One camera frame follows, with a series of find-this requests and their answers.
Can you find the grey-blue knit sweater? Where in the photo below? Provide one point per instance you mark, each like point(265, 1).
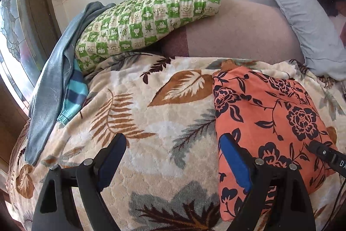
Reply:
point(51, 84)

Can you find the cream leaf print blanket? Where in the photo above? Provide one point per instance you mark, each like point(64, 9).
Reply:
point(162, 136)

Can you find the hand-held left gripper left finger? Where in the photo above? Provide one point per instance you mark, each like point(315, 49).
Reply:
point(108, 168)

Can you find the blue striped knit sweater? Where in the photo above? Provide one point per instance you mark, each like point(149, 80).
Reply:
point(77, 95)

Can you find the mauve bed sheet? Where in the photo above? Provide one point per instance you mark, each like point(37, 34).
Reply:
point(238, 33)

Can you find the orange floral garment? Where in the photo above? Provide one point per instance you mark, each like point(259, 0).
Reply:
point(270, 112)

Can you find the stained glass window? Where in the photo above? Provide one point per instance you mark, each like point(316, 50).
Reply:
point(16, 38)

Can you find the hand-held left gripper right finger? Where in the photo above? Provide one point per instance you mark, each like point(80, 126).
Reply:
point(234, 163)

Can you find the green checked pillow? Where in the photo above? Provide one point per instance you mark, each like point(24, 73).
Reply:
point(143, 22)

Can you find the grey-blue pillow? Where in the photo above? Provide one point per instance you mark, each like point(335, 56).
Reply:
point(308, 20)

